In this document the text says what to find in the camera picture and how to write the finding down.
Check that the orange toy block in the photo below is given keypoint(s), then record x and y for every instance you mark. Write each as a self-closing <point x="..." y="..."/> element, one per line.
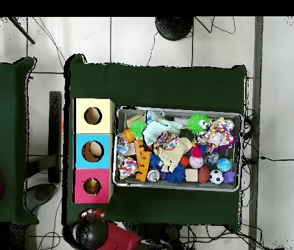
<point x="142" y="162"/>

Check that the black round base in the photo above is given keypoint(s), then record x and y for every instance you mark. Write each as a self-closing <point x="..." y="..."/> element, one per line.
<point x="174" y="26"/>

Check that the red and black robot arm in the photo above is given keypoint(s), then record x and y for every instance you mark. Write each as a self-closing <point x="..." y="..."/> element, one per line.
<point x="110" y="237"/>

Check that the green spiky ball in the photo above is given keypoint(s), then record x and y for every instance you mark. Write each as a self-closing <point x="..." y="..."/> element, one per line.
<point x="137" y="129"/>

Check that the wooden box with three holes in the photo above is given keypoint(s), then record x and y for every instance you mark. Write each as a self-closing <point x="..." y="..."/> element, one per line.
<point x="82" y="156"/>

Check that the black panel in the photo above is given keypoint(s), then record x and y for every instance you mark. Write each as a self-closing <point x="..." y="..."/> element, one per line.
<point x="55" y="135"/>

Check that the light teal waffle cloth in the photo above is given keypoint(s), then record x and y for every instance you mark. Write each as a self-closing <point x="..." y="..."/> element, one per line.
<point x="160" y="127"/>

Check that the dark green side tablecloth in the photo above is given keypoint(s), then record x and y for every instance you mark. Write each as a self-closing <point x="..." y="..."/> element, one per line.
<point x="6" y="104"/>

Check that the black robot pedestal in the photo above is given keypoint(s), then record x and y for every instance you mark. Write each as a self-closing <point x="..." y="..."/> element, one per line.
<point x="168" y="239"/>

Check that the white colourful print cloth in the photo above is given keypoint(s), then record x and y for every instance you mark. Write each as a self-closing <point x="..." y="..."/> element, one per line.
<point x="165" y="141"/>

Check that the polka dot cloth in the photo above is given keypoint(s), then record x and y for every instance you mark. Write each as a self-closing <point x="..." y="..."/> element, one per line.
<point x="128" y="166"/>

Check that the cream waffle cloth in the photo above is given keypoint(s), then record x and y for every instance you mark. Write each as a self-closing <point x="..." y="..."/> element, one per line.
<point x="177" y="153"/>

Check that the green fuzzy monster toy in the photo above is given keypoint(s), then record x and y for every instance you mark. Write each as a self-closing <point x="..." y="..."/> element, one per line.
<point x="198" y="123"/>

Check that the small soccer ball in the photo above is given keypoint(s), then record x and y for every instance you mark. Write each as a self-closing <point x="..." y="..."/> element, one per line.
<point x="216" y="177"/>

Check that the blue spiky ball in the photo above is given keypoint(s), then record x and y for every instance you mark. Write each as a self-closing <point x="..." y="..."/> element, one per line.
<point x="176" y="174"/>

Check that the heart print cloth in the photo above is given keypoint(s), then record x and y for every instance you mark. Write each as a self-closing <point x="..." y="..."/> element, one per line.
<point x="220" y="134"/>

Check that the black rod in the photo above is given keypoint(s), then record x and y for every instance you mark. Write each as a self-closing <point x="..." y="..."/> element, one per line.
<point x="21" y="30"/>

